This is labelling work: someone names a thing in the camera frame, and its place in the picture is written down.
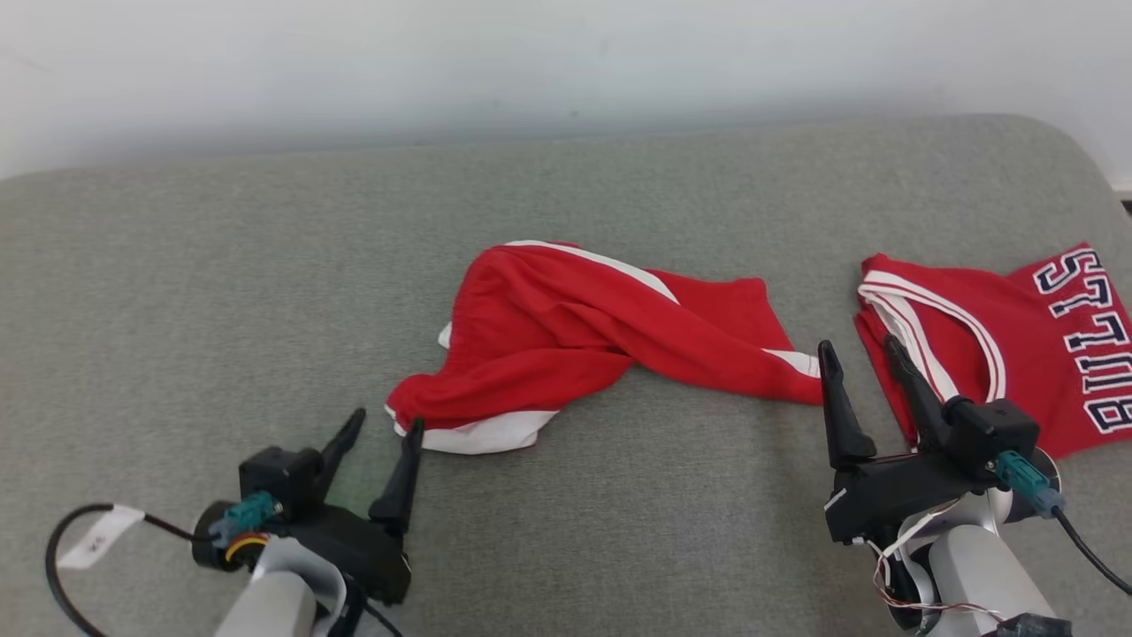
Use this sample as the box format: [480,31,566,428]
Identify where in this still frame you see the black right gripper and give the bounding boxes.
[817,334,1000,545]

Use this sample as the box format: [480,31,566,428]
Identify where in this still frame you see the black left camera cable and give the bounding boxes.
[46,503,218,637]

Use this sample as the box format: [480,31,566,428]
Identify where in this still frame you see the grey fabric sofa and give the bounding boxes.
[0,113,1132,637]

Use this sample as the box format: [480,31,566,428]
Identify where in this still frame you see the red shirt white sleeves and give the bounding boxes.
[855,243,1132,461]

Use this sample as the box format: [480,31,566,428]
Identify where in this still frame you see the teal left camera connector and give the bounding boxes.
[210,491,284,549]

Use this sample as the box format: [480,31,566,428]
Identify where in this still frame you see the black camera cable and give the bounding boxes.
[46,503,218,637]
[1051,509,1132,596]

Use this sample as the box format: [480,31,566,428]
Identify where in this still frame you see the red shorts white stripes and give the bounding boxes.
[385,241,823,456]

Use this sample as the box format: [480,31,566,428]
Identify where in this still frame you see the teal camera connector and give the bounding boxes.
[995,451,1067,519]
[210,491,284,549]

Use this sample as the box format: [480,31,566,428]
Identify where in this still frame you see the black right camera cable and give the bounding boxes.
[1051,509,1132,596]

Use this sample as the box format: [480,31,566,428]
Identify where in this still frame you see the white cable label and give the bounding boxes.
[57,505,145,570]

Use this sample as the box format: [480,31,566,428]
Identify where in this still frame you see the thin white red wires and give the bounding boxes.
[867,511,1005,622]

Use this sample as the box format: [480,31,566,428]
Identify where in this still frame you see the teal right camera connector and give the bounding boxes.
[995,451,1067,519]

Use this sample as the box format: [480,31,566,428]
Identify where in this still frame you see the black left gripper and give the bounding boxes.
[283,407,425,607]

